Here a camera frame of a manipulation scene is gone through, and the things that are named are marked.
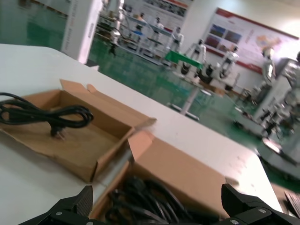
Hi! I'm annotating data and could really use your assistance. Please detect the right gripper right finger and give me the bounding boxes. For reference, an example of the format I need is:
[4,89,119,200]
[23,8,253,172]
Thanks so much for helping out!
[220,183,300,225]

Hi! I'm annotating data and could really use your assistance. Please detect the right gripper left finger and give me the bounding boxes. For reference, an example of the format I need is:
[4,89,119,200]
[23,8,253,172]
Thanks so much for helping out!
[30,186,99,225]

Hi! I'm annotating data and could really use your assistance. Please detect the empty brown cardboard box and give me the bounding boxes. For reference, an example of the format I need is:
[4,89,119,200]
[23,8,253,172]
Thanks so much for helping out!
[0,79,158,183]

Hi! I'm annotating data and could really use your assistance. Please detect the white humanoid robot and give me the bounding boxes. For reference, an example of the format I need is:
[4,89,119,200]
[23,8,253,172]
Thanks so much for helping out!
[280,51,300,132]
[260,48,277,83]
[187,39,207,63]
[221,45,240,71]
[109,0,126,56]
[170,26,186,51]

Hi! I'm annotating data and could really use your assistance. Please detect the green cloth covered table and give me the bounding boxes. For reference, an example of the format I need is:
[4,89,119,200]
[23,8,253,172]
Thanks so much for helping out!
[165,50,204,70]

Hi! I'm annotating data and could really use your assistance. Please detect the white square pillar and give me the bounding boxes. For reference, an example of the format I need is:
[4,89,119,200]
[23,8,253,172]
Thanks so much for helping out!
[61,0,101,64]

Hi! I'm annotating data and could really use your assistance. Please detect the metal workbench shelf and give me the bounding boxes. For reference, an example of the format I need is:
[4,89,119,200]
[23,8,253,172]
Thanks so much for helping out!
[121,14,166,64]

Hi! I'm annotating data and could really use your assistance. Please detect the black power cable pile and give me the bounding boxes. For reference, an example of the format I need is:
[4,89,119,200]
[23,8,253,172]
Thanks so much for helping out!
[104,177,197,225]

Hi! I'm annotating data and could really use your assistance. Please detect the brown cardboard box with cables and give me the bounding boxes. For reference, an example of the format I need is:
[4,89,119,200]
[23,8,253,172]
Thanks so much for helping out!
[89,130,238,225]

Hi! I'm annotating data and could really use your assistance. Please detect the white table pedestal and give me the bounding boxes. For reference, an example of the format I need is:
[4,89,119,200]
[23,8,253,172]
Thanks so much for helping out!
[168,86,200,121]

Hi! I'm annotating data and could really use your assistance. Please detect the red framed wall poster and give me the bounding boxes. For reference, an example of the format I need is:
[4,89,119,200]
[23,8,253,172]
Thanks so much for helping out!
[203,7,300,75]

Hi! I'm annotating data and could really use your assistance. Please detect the wall poster board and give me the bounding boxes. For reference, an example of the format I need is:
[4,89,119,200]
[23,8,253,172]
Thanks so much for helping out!
[140,0,190,30]

